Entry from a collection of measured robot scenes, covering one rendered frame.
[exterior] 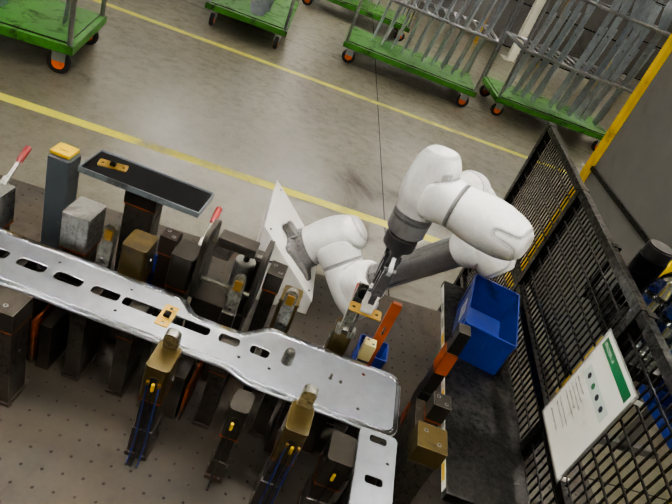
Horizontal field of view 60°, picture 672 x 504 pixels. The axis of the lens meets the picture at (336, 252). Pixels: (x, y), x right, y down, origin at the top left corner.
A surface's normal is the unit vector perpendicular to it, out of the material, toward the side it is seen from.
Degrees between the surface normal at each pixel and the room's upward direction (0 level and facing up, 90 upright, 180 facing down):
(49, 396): 0
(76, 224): 90
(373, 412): 0
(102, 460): 0
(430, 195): 87
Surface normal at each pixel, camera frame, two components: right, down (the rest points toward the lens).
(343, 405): 0.33, -0.78
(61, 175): -0.15, 0.51
